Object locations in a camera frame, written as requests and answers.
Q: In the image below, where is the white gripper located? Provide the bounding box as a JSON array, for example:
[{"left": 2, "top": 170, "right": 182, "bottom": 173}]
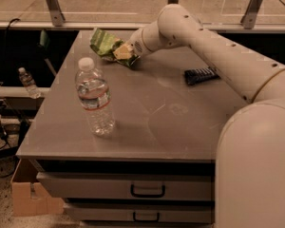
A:
[{"left": 113, "top": 28, "right": 155, "bottom": 60}]

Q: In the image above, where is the small water bottle on ledge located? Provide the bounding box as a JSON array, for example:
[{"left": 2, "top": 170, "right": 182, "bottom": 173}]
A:
[{"left": 18, "top": 67, "right": 41, "bottom": 99}]

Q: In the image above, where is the dark blue snack bar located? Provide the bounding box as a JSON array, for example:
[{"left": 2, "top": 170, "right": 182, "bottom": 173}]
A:
[{"left": 184, "top": 67, "right": 219, "bottom": 86}]

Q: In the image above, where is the black cable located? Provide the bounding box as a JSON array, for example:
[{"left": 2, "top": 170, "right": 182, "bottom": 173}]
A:
[{"left": 0, "top": 18, "right": 22, "bottom": 109}]

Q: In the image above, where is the lower grey drawer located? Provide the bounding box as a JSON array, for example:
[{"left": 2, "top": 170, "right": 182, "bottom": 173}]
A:
[{"left": 64, "top": 203, "right": 214, "bottom": 223}]

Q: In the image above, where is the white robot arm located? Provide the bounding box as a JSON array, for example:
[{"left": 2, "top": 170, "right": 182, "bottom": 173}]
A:
[{"left": 113, "top": 4, "right": 285, "bottom": 228}]

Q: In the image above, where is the grey drawer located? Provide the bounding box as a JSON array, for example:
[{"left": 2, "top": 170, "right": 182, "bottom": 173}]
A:
[
  {"left": 64, "top": 203, "right": 214, "bottom": 223},
  {"left": 37, "top": 172, "right": 214, "bottom": 201}
]

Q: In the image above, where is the grey drawer cabinet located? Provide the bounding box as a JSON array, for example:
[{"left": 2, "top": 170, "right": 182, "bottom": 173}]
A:
[{"left": 17, "top": 31, "right": 246, "bottom": 228}]

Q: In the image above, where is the green handled tool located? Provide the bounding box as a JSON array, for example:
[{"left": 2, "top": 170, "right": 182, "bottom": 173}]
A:
[{"left": 38, "top": 29, "right": 57, "bottom": 76}]

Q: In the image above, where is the green jalapeno chip bag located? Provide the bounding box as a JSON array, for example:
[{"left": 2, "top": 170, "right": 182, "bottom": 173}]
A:
[{"left": 90, "top": 28, "right": 139, "bottom": 67}]

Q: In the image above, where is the right metal bracket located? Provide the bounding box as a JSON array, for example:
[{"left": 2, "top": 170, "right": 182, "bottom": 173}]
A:
[{"left": 240, "top": 0, "right": 263, "bottom": 29}]

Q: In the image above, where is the cardboard box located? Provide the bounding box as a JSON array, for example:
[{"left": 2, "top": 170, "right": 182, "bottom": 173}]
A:
[{"left": 10, "top": 160, "right": 64, "bottom": 217}]

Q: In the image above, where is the left metal bracket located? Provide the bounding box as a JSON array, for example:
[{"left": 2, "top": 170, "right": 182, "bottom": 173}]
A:
[{"left": 46, "top": 0, "right": 65, "bottom": 27}]

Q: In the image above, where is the upper grey drawer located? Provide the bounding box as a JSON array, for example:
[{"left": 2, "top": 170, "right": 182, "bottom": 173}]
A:
[{"left": 37, "top": 172, "right": 214, "bottom": 201}]

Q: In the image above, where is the clear water bottle on table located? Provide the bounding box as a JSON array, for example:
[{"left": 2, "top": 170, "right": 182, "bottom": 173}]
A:
[{"left": 75, "top": 57, "right": 115, "bottom": 136}]

